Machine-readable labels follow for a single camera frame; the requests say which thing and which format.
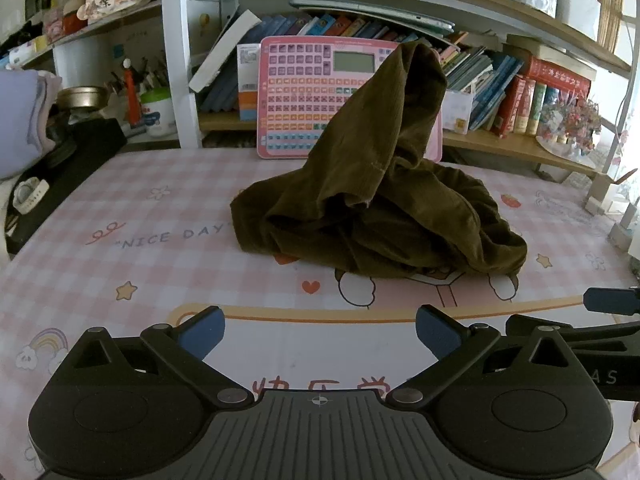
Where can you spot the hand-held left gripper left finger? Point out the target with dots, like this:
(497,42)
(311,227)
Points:
(202,334)

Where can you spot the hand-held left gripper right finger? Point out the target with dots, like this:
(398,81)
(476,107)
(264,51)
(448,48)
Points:
(436,334)

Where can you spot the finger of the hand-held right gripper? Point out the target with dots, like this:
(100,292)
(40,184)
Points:
(590,332)
(612,301)

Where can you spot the pink checked table mat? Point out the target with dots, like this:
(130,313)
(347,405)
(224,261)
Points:
(150,260)

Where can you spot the colourful flower ornament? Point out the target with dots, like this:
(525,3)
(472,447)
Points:
(570,120)

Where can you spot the red hardcover upright book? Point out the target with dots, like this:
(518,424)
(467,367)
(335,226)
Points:
(515,105)

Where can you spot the white wristwatch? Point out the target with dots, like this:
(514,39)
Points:
(30,195)

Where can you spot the small white box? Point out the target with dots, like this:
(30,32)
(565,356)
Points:
(457,110)

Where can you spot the white jar with green lid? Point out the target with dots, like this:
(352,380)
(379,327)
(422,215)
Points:
(157,110)

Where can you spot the thick red flat book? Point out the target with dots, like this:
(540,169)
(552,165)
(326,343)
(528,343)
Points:
(555,72)

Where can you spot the orange and white box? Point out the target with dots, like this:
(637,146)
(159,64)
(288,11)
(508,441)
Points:
(247,85)

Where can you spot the pink toy keyboard tablet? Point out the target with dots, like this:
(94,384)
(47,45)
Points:
(300,100)

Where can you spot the row of colourful books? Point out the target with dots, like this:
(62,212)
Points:
(475,75)

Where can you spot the brass bowl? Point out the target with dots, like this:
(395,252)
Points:
(82,97)

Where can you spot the pen holder with pens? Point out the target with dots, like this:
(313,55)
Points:
(150,72)

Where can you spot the white bookshelf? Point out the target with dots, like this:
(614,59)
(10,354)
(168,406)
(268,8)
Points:
(175,60)

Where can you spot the lilac cloth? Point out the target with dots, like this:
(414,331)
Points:
(20,120)

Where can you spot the bamboo blind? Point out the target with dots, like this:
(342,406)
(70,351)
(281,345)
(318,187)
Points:
(610,5)

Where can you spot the white storage box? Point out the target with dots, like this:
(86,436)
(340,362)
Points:
(575,0)

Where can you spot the grey-green flat folder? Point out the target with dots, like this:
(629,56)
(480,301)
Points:
(375,12)

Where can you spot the white cup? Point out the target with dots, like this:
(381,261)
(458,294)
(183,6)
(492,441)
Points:
(22,52)

